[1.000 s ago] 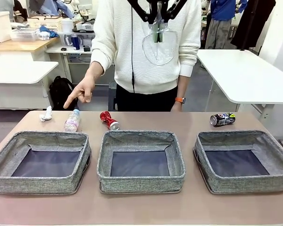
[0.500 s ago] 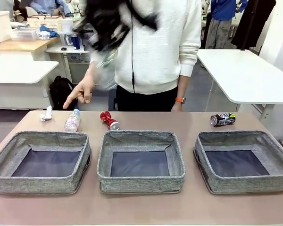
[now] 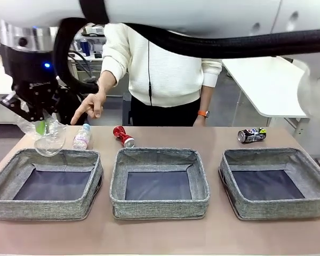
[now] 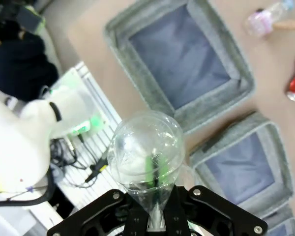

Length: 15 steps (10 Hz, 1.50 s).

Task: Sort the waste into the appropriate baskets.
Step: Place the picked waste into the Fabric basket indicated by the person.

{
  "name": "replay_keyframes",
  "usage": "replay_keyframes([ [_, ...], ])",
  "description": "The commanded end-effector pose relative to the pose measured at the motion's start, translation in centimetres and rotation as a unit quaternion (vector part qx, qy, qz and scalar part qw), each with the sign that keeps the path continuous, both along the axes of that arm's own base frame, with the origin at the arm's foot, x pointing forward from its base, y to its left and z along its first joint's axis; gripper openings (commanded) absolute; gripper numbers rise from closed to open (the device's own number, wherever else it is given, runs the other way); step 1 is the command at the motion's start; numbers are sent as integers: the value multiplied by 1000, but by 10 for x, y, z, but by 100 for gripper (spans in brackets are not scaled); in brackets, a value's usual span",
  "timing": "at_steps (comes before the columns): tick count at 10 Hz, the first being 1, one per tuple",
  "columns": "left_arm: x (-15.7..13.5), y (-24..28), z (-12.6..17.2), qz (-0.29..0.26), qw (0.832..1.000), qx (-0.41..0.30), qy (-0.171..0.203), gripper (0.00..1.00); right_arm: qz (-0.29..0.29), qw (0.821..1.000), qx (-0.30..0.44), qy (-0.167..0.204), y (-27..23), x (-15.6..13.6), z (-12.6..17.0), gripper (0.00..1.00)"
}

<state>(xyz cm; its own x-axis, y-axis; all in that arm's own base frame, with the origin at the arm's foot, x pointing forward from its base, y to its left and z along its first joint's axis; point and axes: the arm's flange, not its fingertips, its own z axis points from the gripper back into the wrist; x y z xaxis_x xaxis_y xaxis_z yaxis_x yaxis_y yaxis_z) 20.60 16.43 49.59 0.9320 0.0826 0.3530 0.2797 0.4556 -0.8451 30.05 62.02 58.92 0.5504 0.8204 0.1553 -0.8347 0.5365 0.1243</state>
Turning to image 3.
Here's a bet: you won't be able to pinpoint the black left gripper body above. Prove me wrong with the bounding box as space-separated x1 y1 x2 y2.
0 39 60 110

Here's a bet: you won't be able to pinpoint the clear plastic cup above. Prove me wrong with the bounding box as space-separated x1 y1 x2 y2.
15 106 69 157

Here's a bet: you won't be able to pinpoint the small pink-label water bottle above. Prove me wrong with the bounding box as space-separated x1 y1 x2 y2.
72 123 92 150

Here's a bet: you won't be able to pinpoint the crushed red drink can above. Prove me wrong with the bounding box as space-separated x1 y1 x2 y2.
113 125 136 148

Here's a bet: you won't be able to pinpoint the crushed black drink can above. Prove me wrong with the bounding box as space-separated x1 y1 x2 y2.
237 127 267 144

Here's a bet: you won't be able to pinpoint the person's right forearm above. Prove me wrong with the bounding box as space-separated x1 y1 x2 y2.
98 69 118 90

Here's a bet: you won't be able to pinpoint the person's left forearm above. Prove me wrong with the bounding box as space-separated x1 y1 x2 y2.
199 85 216 112

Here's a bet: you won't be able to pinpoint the person's right hand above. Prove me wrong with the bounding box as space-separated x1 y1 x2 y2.
70 84 108 126

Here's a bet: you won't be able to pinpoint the blue drink bottle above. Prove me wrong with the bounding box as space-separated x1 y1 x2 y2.
79 37 91 57

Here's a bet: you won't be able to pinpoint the white workbench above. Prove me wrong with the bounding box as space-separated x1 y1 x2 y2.
66 52 107 83

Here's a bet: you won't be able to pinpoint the white desktop device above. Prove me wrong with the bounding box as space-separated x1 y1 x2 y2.
82 24 107 37

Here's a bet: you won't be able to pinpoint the grey fabric basket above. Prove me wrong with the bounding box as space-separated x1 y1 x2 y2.
109 147 211 220
218 147 320 221
0 148 104 221

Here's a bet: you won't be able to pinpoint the black trousers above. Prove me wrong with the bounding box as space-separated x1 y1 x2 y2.
129 94 203 127

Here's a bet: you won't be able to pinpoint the person in white sweater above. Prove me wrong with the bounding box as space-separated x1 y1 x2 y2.
100 22 223 108

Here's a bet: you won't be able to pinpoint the white table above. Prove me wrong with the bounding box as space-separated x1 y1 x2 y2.
221 56 311 137

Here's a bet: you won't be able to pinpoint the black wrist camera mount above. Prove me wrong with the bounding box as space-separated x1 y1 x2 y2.
0 92 21 109

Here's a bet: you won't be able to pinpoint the thin black neck cord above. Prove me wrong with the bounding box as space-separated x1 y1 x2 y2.
147 39 154 107

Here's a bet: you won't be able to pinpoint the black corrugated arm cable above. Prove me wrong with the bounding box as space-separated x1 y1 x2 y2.
53 17 320 93

